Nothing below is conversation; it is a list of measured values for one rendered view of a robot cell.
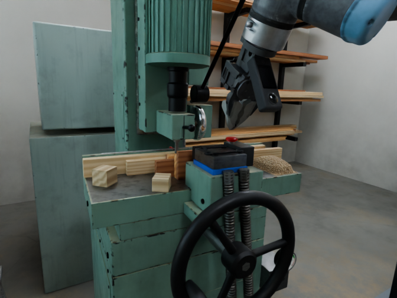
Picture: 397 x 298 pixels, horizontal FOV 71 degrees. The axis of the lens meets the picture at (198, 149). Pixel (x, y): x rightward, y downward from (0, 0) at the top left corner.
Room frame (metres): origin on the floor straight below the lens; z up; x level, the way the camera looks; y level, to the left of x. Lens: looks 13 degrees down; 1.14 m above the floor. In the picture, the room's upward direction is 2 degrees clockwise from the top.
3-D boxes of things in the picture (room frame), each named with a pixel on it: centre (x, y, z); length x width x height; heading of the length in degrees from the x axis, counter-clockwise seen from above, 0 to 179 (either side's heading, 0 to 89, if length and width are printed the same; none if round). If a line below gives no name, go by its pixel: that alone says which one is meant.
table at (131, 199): (0.72, -0.02, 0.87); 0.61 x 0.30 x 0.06; 117
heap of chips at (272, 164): (0.85, -0.23, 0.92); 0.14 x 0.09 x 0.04; 27
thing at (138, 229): (0.74, 0.04, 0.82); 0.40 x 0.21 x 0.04; 117
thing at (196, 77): (1.06, 0.03, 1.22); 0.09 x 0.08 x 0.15; 27
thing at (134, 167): (0.85, -0.05, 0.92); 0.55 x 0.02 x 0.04; 117
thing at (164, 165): (0.76, 0.01, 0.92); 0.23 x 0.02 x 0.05; 117
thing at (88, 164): (0.83, 0.03, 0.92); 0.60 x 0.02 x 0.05; 117
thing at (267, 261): (0.79, -0.23, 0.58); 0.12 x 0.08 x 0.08; 27
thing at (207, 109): (1.03, 0.01, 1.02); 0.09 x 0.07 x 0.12; 117
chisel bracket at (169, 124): (0.81, 0.07, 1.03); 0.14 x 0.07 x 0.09; 27
